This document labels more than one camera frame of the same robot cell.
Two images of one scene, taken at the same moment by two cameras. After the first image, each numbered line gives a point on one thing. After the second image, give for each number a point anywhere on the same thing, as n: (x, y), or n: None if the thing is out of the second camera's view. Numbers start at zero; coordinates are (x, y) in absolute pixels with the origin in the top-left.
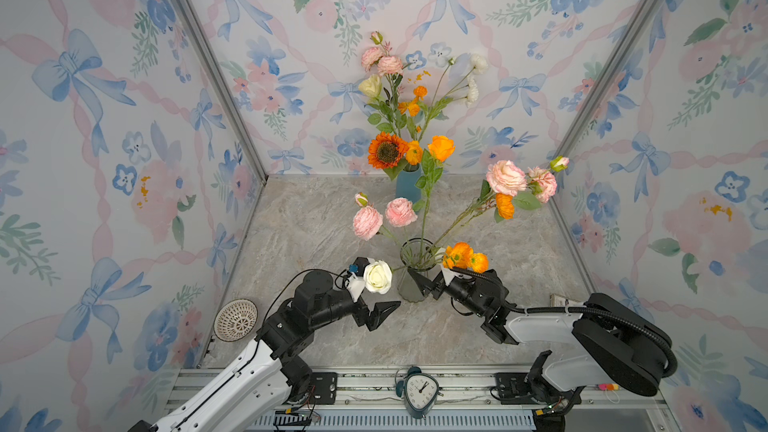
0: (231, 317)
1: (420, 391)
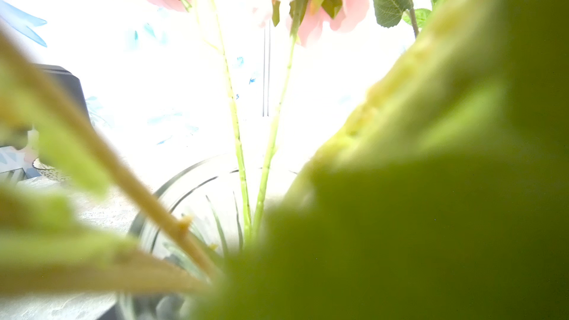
0: (49, 172)
1: None
